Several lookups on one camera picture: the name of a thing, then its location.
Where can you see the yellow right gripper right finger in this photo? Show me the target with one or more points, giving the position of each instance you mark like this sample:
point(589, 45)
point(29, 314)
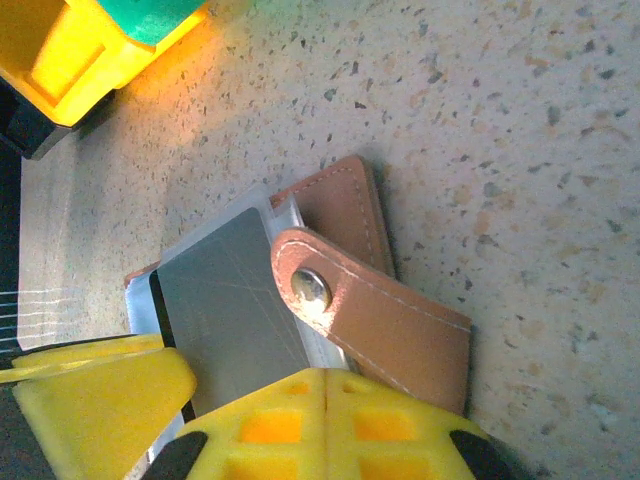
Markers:
point(390, 405)

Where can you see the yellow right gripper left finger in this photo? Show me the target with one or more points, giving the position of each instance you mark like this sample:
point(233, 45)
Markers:
point(280, 395)

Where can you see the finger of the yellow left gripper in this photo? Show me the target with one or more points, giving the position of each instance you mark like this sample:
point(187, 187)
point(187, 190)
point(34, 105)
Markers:
point(75, 357)
point(100, 415)

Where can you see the tan leather card holder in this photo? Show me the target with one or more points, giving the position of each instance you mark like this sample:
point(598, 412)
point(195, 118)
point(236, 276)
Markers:
point(400, 330)

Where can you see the dark grey credit card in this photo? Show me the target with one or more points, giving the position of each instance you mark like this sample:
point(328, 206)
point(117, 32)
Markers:
point(220, 300)

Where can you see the yellow plastic bin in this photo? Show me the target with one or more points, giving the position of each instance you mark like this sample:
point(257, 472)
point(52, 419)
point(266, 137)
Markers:
point(60, 65)

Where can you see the green plastic bin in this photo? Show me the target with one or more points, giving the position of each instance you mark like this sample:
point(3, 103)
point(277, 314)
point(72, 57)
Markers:
point(150, 20)

